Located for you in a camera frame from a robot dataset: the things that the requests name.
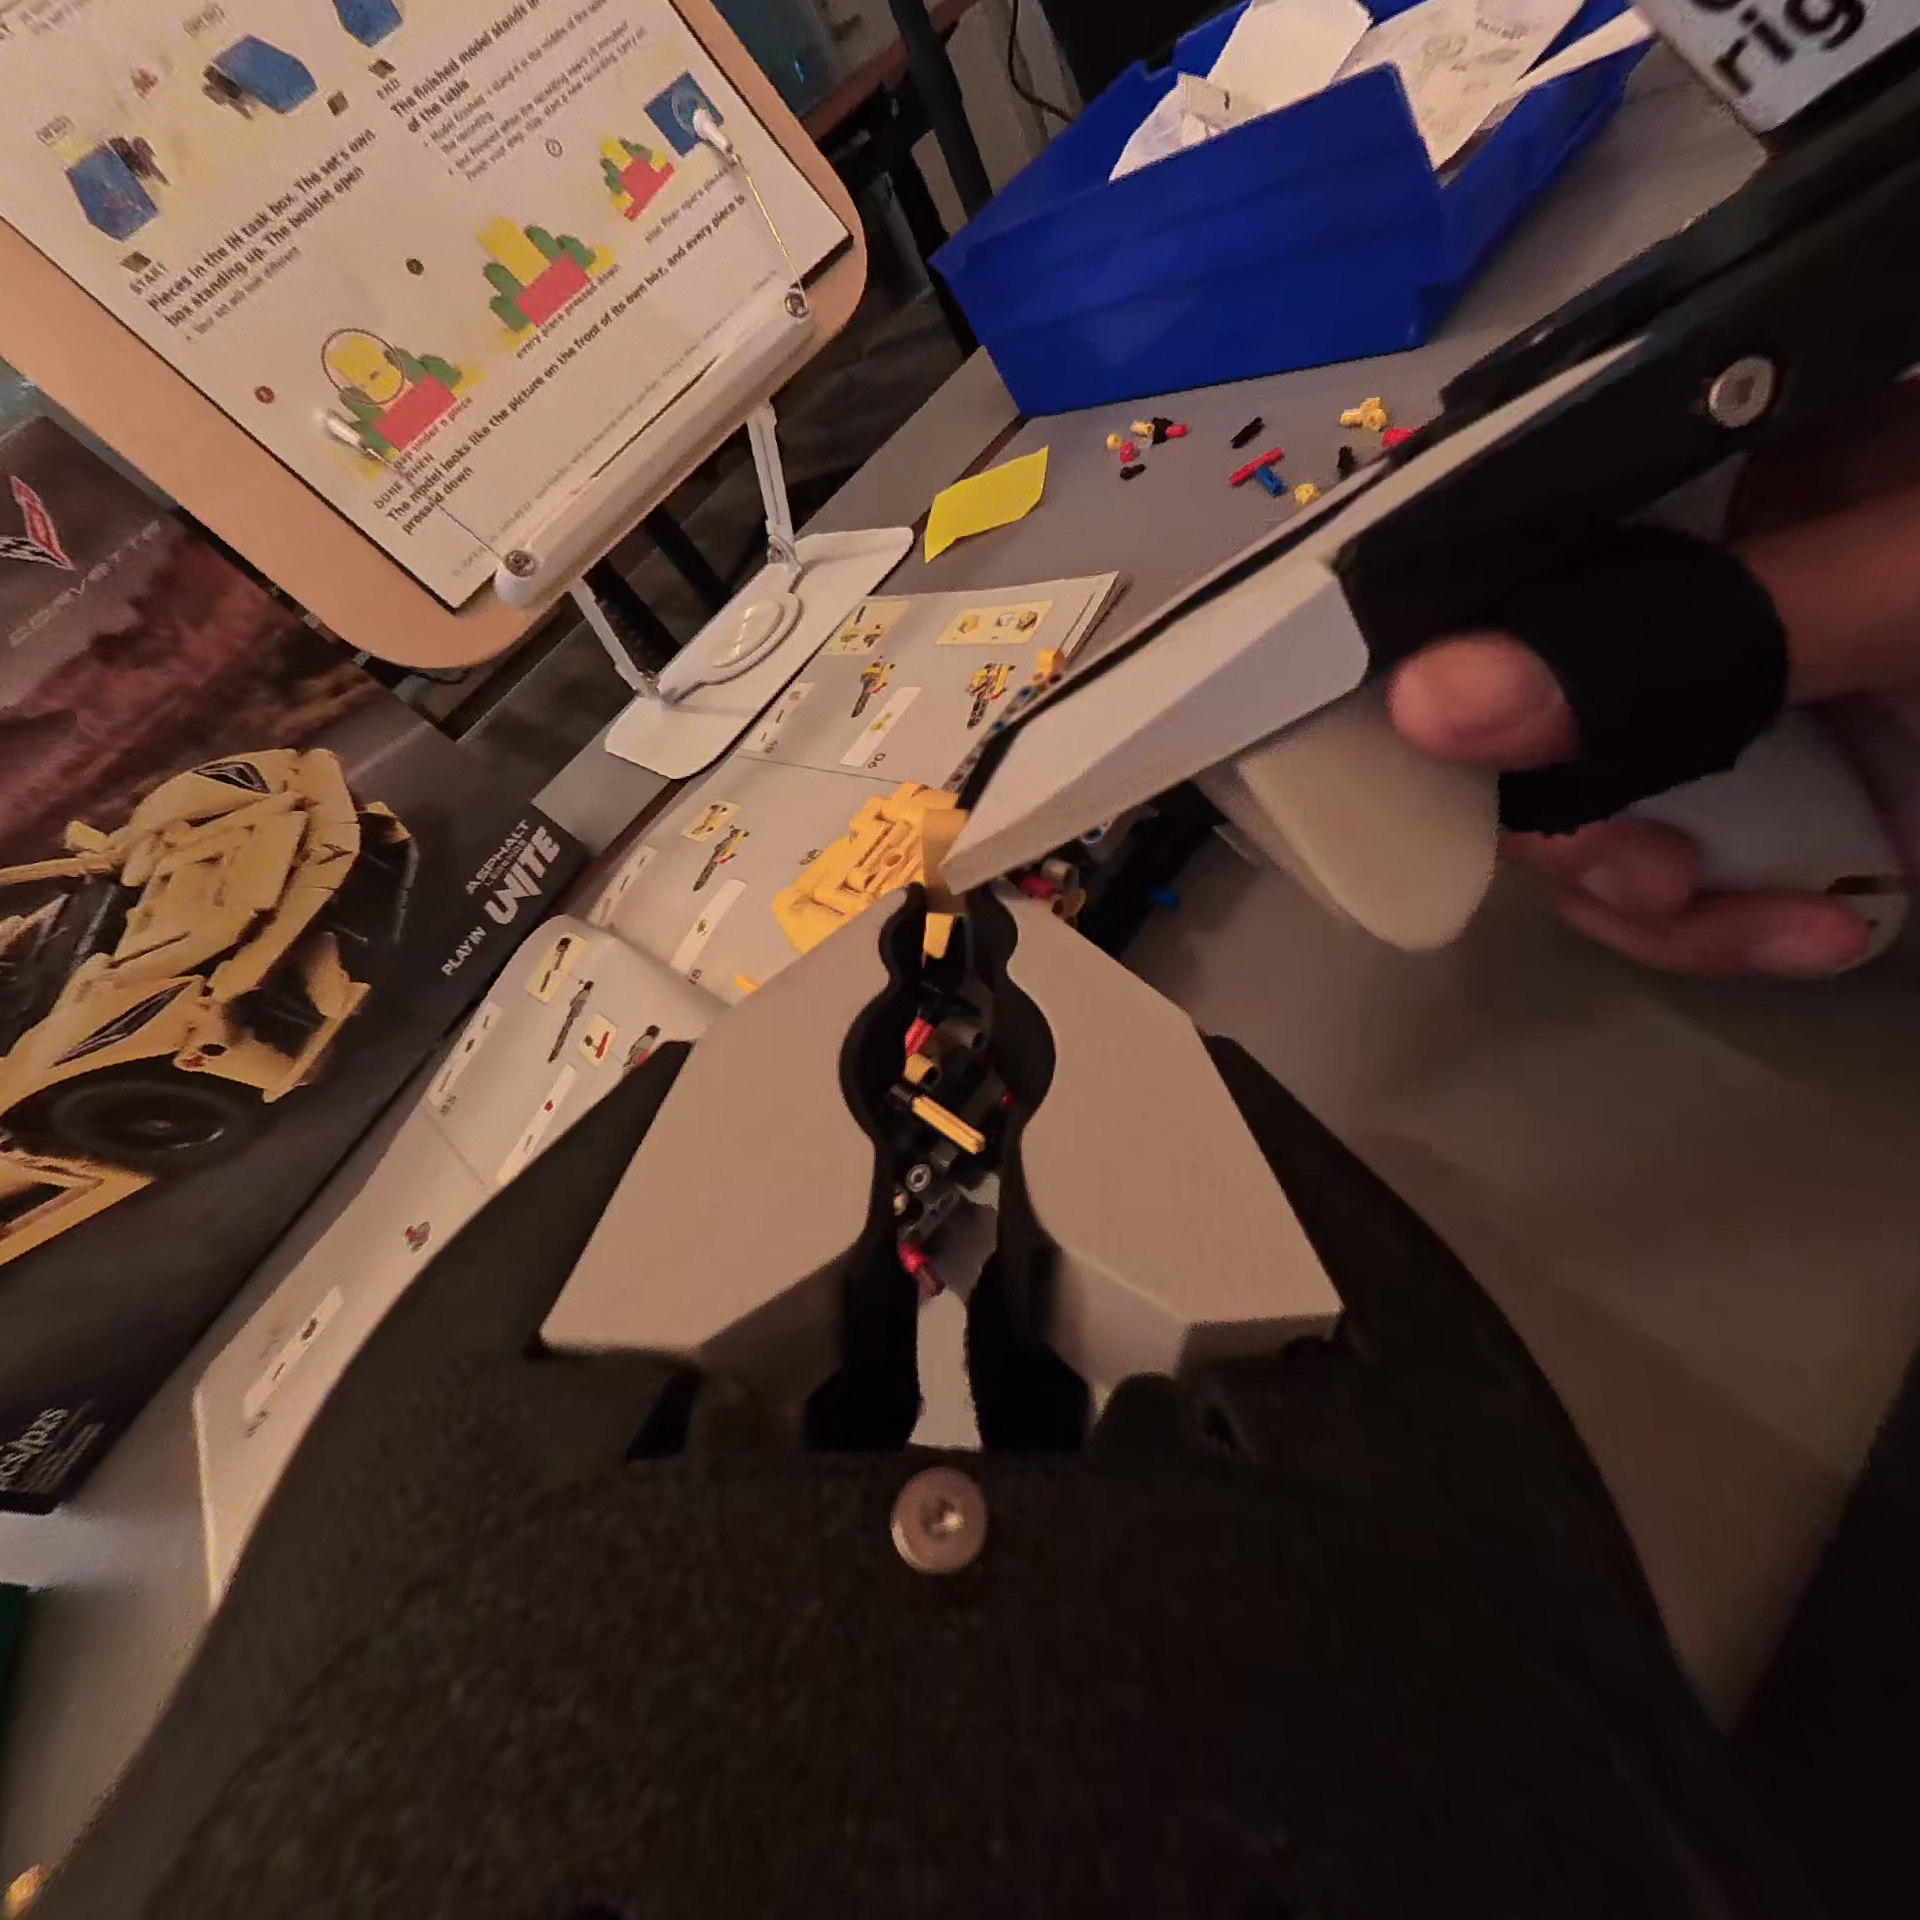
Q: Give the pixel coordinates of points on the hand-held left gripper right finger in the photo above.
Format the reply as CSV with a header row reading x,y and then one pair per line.
x,y
1172,1201

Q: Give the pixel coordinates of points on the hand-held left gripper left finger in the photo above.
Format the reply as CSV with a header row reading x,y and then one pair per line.
x,y
704,1201

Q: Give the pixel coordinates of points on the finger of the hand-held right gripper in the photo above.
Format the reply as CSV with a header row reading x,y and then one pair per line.
x,y
1185,609
1172,721

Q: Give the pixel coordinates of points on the pile of small connector pins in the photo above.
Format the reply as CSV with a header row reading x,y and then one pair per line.
x,y
1260,476

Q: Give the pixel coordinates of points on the yellow black brick car model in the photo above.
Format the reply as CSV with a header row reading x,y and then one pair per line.
x,y
855,869

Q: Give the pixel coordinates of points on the grey desk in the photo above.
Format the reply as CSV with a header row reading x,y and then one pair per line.
x,y
1575,1201

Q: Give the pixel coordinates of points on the person's right hand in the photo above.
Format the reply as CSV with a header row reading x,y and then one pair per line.
x,y
1478,698

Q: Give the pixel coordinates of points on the yellow flat card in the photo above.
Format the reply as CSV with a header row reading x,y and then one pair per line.
x,y
991,502

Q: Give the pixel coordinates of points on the open instruction booklet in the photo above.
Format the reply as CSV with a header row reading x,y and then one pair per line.
x,y
646,884

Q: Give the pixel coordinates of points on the blue plastic bin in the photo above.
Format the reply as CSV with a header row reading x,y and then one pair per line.
x,y
1201,270

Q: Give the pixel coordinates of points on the white crumpled paper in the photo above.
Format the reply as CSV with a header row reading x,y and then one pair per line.
x,y
1277,43

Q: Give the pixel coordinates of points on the dark toy car box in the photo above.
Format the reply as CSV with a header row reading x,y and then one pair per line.
x,y
182,931

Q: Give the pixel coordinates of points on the instruction sign on white stand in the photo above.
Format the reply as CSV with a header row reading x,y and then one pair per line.
x,y
451,224

